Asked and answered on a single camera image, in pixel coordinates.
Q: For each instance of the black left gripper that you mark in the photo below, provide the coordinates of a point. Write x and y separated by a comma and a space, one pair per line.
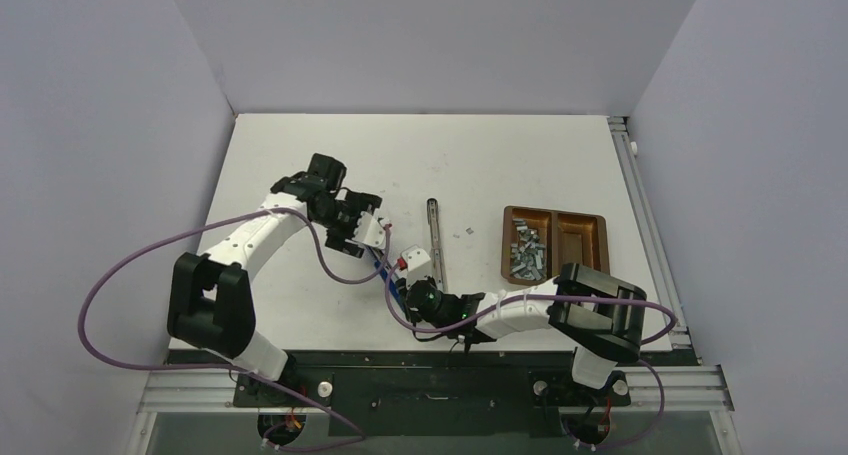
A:
358, 205

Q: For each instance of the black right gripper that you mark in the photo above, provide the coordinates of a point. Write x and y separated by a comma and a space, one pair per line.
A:
415, 315

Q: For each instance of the brown wooden tray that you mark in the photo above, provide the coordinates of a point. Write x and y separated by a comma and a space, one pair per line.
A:
570, 238

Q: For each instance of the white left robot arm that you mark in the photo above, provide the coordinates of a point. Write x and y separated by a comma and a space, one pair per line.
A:
211, 302

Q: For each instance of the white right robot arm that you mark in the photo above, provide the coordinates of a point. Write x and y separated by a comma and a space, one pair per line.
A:
603, 315

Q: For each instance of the pile of grey staples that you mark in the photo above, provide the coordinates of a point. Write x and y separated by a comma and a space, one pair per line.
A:
527, 253

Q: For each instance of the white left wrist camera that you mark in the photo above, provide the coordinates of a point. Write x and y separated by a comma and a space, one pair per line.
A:
371, 230

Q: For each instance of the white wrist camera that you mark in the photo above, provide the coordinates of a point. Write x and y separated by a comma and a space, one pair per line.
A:
371, 230
415, 264

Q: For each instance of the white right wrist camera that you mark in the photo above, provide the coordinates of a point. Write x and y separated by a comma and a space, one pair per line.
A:
415, 264

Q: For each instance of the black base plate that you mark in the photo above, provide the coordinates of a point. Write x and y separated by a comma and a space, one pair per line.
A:
393, 394

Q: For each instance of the aluminium rail frame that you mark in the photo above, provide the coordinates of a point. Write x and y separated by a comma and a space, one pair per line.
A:
475, 166

